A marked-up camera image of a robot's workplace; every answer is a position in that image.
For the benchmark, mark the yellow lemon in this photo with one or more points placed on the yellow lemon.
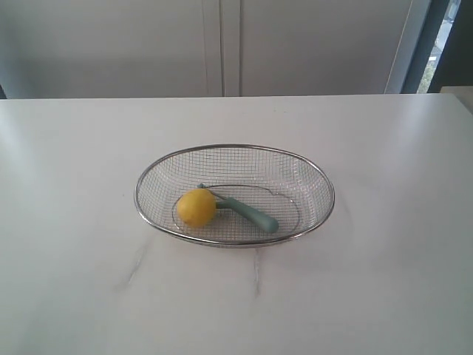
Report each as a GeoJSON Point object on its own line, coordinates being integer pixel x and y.
{"type": "Point", "coordinates": [197, 208]}

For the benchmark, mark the steel wire mesh basket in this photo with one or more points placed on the steel wire mesh basket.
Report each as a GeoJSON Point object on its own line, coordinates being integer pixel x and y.
{"type": "Point", "coordinates": [283, 185]}

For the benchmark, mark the teal handled peeler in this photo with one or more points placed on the teal handled peeler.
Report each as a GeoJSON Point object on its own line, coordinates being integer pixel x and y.
{"type": "Point", "coordinates": [263, 221]}

